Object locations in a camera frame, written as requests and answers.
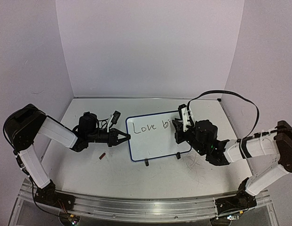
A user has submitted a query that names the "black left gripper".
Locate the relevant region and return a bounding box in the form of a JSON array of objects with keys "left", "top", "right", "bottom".
[{"left": 87, "top": 127, "right": 132, "bottom": 146}]

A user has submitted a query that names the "blue framed whiteboard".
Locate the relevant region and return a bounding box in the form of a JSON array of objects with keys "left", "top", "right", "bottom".
[{"left": 126, "top": 111, "right": 191, "bottom": 162}]

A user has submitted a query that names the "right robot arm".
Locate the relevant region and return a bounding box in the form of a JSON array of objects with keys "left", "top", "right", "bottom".
[{"left": 172, "top": 119, "right": 292, "bottom": 216}]

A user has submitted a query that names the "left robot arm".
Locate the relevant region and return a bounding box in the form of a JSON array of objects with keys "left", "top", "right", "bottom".
[{"left": 3, "top": 104, "right": 131, "bottom": 210}]

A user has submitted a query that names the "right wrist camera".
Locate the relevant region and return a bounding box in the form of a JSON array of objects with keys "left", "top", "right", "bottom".
[{"left": 178, "top": 104, "right": 195, "bottom": 132}]

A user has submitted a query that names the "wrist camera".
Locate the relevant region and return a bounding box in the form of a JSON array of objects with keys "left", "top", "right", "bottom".
[
  {"left": 107, "top": 111, "right": 121, "bottom": 132},
  {"left": 178, "top": 104, "right": 195, "bottom": 132}
]

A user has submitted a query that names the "black camera cable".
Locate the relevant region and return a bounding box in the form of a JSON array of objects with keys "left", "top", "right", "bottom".
[{"left": 187, "top": 90, "right": 260, "bottom": 139}]

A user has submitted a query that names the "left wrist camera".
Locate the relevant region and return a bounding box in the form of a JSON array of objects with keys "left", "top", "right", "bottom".
[{"left": 107, "top": 111, "right": 121, "bottom": 132}]

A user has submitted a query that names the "wire whiteboard stand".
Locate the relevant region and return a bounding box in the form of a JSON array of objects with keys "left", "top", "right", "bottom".
[{"left": 143, "top": 152, "right": 181, "bottom": 167}]

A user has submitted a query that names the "aluminium front rail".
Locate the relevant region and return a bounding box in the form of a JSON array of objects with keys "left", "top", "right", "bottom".
[{"left": 9, "top": 188, "right": 278, "bottom": 226}]

